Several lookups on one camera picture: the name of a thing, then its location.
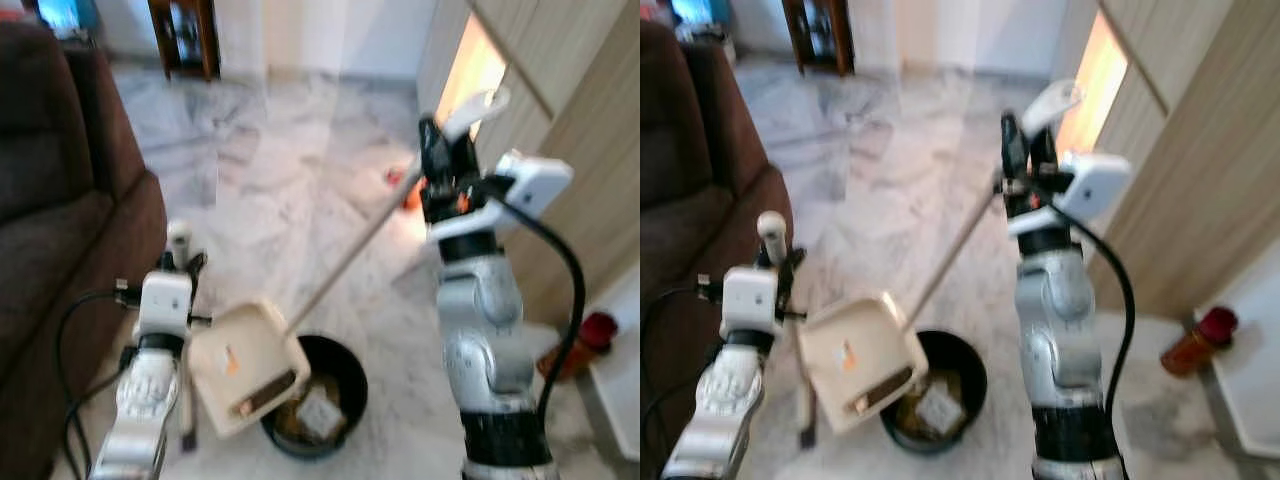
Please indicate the red capped brown bottle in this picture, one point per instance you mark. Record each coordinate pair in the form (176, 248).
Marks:
(595, 330)
(1215, 325)

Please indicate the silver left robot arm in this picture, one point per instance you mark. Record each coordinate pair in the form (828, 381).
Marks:
(725, 400)
(145, 400)

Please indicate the white crumpled paper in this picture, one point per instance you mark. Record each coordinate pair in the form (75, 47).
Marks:
(320, 420)
(940, 410)

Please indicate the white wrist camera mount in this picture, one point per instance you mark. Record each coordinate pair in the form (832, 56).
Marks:
(165, 300)
(748, 298)
(535, 185)
(1095, 185)

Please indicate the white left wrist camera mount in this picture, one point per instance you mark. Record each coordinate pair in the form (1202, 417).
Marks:
(165, 300)
(748, 298)

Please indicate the white low table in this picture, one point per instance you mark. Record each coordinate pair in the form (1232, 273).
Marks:
(1250, 380)
(620, 400)

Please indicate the dark brown sofa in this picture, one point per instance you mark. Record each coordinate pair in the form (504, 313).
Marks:
(60, 200)
(690, 200)

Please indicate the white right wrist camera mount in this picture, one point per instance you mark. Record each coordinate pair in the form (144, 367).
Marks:
(535, 185)
(1095, 185)

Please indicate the light wooden wardrobe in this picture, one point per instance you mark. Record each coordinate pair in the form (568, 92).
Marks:
(590, 120)
(1200, 150)

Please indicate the brown wooden chair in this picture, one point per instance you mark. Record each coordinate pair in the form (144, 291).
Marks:
(840, 40)
(205, 40)

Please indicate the black round waste bin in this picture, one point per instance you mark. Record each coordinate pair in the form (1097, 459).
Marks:
(960, 360)
(345, 370)

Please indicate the blue glowing screen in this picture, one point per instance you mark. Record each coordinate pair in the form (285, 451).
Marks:
(700, 12)
(65, 15)

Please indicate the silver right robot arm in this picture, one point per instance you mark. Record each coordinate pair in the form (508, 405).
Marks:
(1055, 320)
(480, 330)

